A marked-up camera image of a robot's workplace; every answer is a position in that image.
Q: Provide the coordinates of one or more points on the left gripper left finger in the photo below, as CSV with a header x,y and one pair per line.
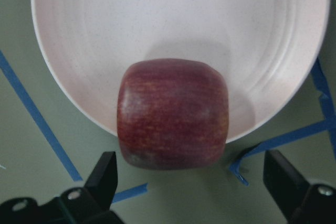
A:
x,y
103,180

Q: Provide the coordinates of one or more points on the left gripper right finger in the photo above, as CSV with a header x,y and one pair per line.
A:
x,y
284,182

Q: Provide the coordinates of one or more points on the red apple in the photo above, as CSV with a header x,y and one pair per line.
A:
x,y
172,114

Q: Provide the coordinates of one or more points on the pink plate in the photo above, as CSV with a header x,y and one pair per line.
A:
x,y
264,49

